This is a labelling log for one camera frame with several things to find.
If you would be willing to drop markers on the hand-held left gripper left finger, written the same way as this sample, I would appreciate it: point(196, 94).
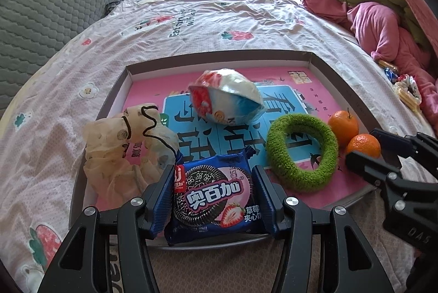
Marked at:
point(162, 200)

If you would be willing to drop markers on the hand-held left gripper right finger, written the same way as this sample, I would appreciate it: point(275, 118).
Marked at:
point(265, 197)

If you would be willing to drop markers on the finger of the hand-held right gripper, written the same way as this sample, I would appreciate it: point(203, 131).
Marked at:
point(366, 164)
point(390, 142)

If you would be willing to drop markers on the green fuzzy scrunchie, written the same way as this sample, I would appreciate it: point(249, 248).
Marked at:
point(280, 156)

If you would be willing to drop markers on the blue cookie packet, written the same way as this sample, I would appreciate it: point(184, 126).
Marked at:
point(212, 197)

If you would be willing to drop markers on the white bun packet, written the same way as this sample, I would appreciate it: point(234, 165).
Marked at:
point(232, 94)

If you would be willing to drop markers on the shallow brown cardboard box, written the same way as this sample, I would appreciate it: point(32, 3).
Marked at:
point(219, 61)

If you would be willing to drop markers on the small orange with stem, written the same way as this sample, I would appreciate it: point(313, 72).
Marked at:
point(342, 125)

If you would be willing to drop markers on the patterned fabric scrunchie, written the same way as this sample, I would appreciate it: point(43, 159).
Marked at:
point(407, 91)

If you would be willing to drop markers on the small snack packet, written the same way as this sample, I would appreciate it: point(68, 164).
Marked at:
point(388, 69)

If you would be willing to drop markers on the beige sheer scrunchie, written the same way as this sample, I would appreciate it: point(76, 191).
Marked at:
point(102, 135)

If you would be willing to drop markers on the magenta bedding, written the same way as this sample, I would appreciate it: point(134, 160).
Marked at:
point(379, 29)

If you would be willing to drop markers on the blue patterned cloth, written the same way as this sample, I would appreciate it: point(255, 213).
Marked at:
point(123, 2)

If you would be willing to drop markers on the grey quilted headboard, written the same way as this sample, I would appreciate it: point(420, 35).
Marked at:
point(44, 5)

